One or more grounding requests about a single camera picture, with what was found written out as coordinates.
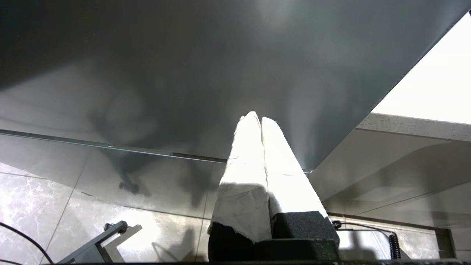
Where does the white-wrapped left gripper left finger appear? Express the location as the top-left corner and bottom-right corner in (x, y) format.
(207, 111), (273, 261)

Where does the grey metal stand leg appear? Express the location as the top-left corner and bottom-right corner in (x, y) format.
(55, 220), (144, 265)

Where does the grey metal cabinet front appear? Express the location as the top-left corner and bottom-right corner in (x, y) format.
(0, 0), (471, 221)

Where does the beige under-counter panel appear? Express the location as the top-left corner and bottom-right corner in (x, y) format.
(308, 127), (471, 229)

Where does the black coiled cable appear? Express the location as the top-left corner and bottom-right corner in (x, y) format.
(331, 220), (402, 260)

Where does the thin black cable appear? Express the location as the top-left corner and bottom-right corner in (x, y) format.
(0, 222), (56, 265)

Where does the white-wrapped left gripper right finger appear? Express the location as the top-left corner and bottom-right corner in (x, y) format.
(260, 117), (340, 259)

